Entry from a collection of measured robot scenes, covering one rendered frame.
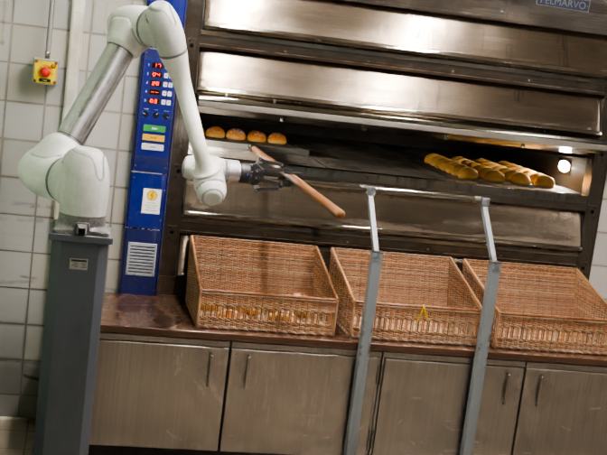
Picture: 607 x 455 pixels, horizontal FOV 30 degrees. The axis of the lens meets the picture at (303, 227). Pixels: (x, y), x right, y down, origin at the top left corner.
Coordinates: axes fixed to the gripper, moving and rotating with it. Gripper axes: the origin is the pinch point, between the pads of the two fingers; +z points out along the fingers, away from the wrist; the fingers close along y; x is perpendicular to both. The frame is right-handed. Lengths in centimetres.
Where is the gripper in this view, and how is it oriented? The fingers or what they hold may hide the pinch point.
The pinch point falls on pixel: (292, 178)
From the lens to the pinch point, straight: 425.4
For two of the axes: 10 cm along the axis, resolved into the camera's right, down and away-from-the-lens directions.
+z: 9.7, 0.9, 2.2
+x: 2.0, 1.8, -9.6
